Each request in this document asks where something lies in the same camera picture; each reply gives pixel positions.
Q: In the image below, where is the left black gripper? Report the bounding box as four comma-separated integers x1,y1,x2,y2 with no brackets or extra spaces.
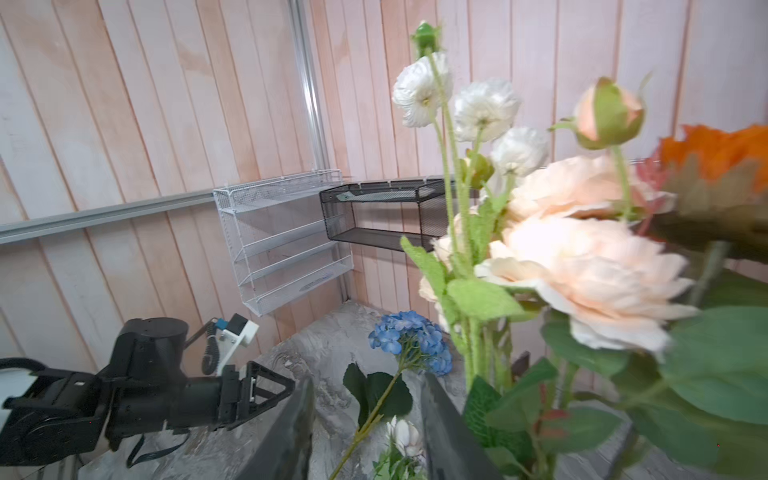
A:
98,317,296,444

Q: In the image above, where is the white wire mesh shelf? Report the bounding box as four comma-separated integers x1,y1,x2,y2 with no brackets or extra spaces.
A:
212,169,354,317

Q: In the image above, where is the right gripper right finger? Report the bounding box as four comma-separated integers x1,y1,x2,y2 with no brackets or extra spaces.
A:
421,373,503,480

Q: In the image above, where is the orange flower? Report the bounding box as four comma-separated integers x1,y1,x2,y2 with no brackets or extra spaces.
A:
637,124,767,308

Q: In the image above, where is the blue hydrangea flower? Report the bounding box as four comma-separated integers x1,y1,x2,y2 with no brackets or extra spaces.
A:
331,311,452,478

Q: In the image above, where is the cream peach rose stem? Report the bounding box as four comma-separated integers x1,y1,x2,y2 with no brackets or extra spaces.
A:
419,214,462,333

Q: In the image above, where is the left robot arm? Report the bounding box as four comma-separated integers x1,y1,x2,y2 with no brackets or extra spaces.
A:
1,317,295,467

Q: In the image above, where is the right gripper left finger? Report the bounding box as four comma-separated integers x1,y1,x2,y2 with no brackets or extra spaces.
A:
236,378,315,480

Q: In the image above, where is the black mesh basket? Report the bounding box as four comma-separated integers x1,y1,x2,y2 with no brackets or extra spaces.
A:
319,177,448,252

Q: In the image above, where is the white poppy flower stem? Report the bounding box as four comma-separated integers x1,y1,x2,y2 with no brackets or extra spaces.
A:
392,21,547,392

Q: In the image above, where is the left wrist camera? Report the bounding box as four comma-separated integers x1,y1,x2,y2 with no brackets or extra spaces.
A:
200,314,258,376

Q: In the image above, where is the cream peach carnation bunch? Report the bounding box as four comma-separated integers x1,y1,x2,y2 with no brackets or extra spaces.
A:
478,78,767,479

